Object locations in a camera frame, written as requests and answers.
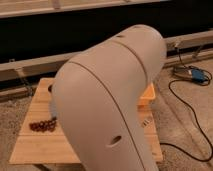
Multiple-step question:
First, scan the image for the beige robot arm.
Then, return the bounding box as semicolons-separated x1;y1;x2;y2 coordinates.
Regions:
52;25;166;171

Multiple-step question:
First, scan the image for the dark brown cup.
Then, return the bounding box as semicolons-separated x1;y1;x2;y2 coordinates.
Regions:
48;85;52;93

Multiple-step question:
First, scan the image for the yellow plastic tray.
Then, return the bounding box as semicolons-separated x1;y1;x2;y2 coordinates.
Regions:
138;84;156;106

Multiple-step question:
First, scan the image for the bunch of red grapes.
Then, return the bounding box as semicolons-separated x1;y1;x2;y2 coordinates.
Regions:
29;119;57;132

